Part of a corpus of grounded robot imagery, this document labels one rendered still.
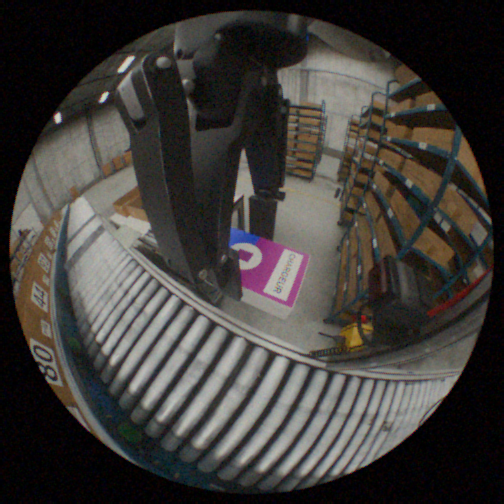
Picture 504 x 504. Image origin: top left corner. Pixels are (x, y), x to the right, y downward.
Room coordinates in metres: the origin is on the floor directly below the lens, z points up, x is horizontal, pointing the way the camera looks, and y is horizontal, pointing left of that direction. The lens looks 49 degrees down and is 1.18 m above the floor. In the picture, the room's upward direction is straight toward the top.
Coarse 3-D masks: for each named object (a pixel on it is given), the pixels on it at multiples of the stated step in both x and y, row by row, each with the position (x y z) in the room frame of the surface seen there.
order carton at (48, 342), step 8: (24, 304) -0.15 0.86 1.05; (24, 312) -0.16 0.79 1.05; (32, 312) -0.15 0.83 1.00; (24, 320) -0.18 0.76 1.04; (32, 320) -0.17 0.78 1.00; (40, 320) -0.15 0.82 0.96; (48, 320) -0.14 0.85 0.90; (24, 328) -0.20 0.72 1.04; (32, 328) -0.19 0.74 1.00; (40, 328) -0.18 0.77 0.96; (32, 336) -0.21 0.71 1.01; (40, 336) -0.20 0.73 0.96; (48, 344) -0.21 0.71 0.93; (56, 352) -0.22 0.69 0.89; (56, 360) -0.24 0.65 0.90; (64, 376) -0.27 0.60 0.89; (64, 384) -0.28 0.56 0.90; (56, 392) -0.30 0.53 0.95; (64, 392) -0.30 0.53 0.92; (72, 400) -0.31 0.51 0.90
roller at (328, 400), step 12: (336, 384) -0.11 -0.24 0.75; (324, 396) -0.15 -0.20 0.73; (336, 396) -0.15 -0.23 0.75; (324, 408) -0.18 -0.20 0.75; (312, 420) -0.22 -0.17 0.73; (324, 420) -0.23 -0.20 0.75; (312, 432) -0.26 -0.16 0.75; (300, 444) -0.30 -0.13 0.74; (288, 456) -0.35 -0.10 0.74; (300, 456) -0.35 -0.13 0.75; (276, 468) -0.41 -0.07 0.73; (288, 468) -0.40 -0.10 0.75; (264, 480) -0.47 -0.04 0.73; (276, 480) -0.46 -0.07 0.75
